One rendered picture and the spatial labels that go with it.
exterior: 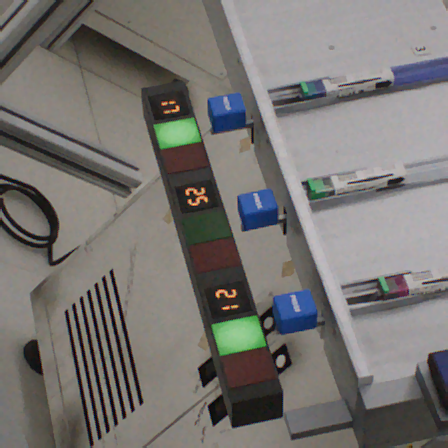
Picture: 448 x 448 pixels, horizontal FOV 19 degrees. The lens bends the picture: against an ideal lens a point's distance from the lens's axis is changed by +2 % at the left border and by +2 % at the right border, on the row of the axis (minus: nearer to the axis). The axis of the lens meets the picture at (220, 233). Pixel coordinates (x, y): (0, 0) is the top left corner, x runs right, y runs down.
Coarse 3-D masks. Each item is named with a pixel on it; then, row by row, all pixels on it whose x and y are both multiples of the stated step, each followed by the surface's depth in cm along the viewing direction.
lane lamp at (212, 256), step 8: (224, 240) 105; (232, 240) 104; (192, 248) 104; (200, 248) 104; (208, 248) 104; (216, 248) 104; (224, 248) 104; (232, 248) 104; (192, 256) 104; (200, 256) 104; (208, 256) 104; (216, 256) 103; (224, 256) 103; (232, 256) 103; (200, 264) 103; (208, 264) 103; (216, 264) 103; (224, 264) 103; (232, 264) 103; (240, 264) 103; (200, 272) 102
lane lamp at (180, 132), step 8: (176, 120) 113; (184, 120) 113; (192, 120) 113; (160, 128) 113; (168, 128) 113; (176, 128) 113; (184, 128) 113; (192, 128) 113; (160, 136) 112; (168, 136) 112; (176, 136) 112; (184, 136) 112; (192, 136) 112; (160, 144) 111; (168, 144) 111; (176, 144) 111; (184, 144) 111
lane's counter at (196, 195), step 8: (192, 184) 108; (200, 184) 108; (208, 184) 108; (176, 192) 108; (184, 192) 108; (192, 192) 108; (200, 192) 108; (208, 192) 108; (184, 200) 107; (192, 200) 107; (200, 200) 107; (208, 200) 107; (216, 200) 107; (184, 208) 107; (192, 208) 107; (200, 208) 107; (208, 208) 107
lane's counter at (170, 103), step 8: (152, 96) 115; (160, 96) 115; (168, 96) 115; (176, 96) 115; (184, 96) 115; (152, 104) 115; (160, 104) 114; (168, 104) 114; (176, 104) 114; (184, 104) 114; (152, 112) 114; (160, 112) 114; (168, 112) 114; (176, 112) 114; (184, 112) 114
